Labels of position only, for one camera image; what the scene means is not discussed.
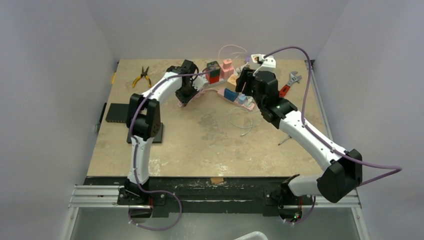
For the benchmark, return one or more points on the green handled screwdriver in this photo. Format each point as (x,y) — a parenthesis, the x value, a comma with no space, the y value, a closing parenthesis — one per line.
(284,140)

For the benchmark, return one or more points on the aluminium frame rail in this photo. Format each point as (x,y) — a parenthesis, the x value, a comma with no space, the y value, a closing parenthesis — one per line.
(106,196)

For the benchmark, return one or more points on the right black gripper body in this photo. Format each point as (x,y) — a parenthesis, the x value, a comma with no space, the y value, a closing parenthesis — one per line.
(245,81)

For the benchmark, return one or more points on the blue cube adapter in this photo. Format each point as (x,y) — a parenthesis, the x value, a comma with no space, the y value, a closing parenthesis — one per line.
(230,95)

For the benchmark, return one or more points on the light blue USB charger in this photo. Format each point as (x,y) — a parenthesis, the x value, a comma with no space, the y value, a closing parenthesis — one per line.
(242,99)

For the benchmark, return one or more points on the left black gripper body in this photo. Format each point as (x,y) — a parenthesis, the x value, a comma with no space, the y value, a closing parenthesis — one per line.
(189,88)

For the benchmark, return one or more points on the red cube adapter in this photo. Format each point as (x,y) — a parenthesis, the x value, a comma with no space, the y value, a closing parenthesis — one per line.
(213,78)

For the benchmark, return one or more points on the pink power strip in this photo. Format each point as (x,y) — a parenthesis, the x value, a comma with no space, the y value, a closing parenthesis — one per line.
(248,104)

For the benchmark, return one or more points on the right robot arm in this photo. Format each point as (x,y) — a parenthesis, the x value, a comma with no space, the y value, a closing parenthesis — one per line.
(342,169)

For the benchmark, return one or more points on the white power strip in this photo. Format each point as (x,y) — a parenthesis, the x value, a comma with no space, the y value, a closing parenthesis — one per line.
(222,81)

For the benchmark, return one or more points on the orange cube adapter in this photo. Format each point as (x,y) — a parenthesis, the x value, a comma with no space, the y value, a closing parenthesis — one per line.
(232,81)

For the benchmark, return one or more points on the red handled adjustable wrench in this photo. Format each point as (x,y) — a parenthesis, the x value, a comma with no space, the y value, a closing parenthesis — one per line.
(294,77)

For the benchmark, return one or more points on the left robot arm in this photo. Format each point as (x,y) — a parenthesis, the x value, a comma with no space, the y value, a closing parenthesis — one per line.
(144,120)

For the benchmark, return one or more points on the white cube adapter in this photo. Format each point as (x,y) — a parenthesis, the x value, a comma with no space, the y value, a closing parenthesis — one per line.
(257,58)

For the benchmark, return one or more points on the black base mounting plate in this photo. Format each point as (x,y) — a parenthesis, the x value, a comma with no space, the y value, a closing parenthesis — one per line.
(231,195)

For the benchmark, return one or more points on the black box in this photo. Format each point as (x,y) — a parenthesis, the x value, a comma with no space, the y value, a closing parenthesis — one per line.
(117,113)
(158,139)

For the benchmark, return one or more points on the yellow black needle-nose pliers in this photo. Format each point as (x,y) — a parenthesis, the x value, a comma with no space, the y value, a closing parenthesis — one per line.
(143,75)

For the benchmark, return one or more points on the green cube adapter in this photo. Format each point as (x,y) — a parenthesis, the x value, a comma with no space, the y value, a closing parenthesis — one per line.
(213,68)

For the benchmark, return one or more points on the pink plug adapter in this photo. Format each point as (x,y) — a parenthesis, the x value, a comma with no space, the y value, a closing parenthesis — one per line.
(226,68)

